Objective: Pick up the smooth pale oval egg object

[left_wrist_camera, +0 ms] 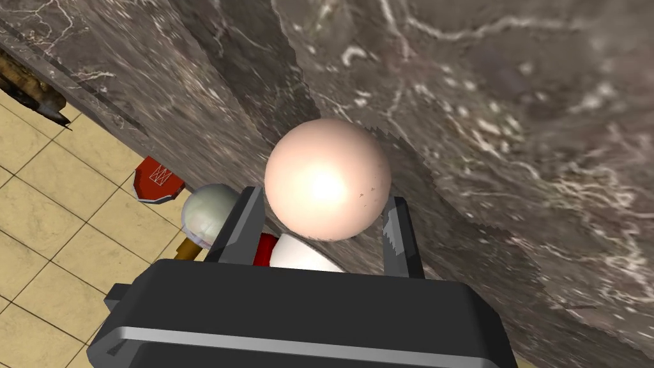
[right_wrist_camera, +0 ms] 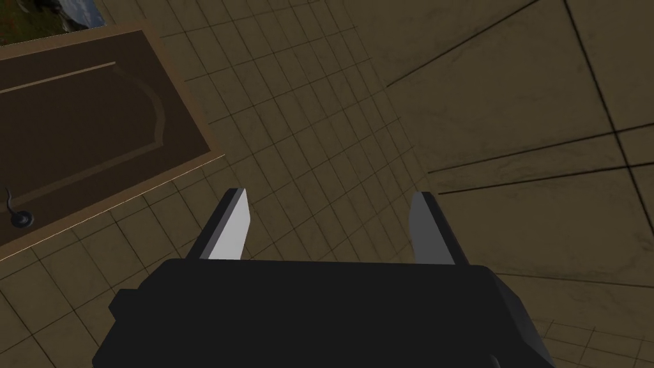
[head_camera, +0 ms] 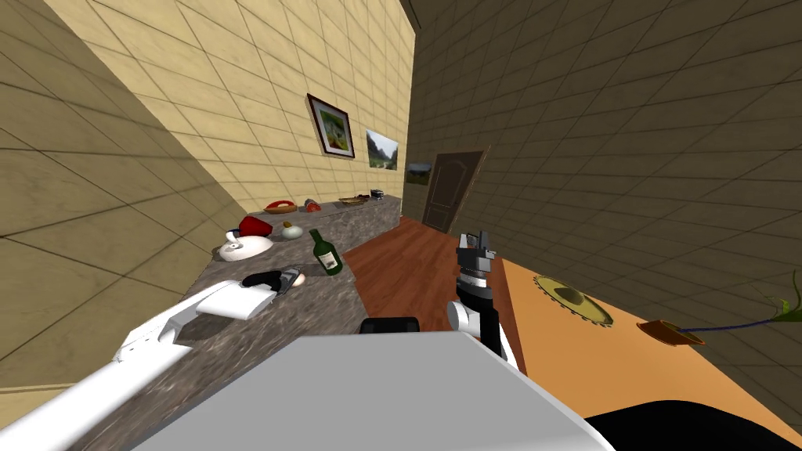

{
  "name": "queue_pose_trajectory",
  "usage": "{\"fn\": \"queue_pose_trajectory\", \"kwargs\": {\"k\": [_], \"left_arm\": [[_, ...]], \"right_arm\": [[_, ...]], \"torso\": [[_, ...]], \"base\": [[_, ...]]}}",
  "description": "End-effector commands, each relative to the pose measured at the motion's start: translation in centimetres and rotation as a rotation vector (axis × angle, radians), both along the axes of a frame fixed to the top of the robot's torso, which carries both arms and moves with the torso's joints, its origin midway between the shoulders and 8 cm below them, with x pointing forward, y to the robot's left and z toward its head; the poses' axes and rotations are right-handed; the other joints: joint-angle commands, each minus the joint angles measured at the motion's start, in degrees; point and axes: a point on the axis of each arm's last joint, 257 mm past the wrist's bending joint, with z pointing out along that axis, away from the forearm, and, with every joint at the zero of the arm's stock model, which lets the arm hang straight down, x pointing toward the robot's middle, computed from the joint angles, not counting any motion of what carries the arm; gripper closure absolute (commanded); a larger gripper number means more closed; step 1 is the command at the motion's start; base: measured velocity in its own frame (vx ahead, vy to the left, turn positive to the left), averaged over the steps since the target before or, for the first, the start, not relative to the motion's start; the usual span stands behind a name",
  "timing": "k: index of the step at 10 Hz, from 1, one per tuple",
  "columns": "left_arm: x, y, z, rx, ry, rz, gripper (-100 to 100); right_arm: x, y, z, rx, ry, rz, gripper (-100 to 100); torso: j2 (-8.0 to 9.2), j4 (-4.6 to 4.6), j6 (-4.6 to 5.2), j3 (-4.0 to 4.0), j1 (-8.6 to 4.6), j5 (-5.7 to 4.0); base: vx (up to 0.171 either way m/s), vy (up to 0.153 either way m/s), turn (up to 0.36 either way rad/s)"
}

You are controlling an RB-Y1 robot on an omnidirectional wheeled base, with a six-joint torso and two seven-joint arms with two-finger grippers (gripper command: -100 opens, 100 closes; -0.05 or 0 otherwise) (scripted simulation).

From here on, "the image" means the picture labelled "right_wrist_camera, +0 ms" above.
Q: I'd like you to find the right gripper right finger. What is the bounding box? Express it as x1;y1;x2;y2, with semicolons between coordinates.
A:
408;191;470;266

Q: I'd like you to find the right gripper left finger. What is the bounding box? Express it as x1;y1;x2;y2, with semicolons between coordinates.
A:
186;187;251;261

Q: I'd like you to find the dark brown door leaf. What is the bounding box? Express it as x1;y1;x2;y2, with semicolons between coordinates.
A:
0;29;212;247

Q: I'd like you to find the landscape picture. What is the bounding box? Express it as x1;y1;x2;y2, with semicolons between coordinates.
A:
0;0;107;47

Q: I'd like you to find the dark metal door handle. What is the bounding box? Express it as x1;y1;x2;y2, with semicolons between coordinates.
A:
4;187;34;229

